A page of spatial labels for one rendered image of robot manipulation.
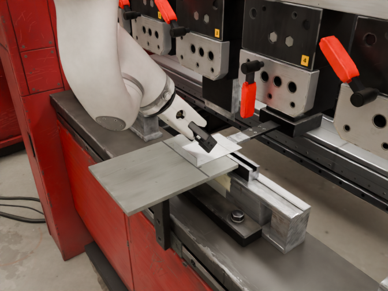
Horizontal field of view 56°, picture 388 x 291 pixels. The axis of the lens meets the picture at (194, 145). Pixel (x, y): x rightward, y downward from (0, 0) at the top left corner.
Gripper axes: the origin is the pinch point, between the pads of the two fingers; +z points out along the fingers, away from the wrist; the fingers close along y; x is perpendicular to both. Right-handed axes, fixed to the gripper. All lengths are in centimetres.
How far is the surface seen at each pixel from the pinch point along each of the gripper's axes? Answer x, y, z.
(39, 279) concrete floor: 91, 83, 59
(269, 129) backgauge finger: -13.4, -1.4, 15.9
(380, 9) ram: -21.3, -31.8, -22.3
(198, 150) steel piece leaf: 2.1, 1.2, 3.3
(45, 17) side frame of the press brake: -4, 86, -12
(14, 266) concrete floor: 97, 98, 54
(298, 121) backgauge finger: -19.2, -5.0, 18.4
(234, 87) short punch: -11.7, -4.1, -5.4
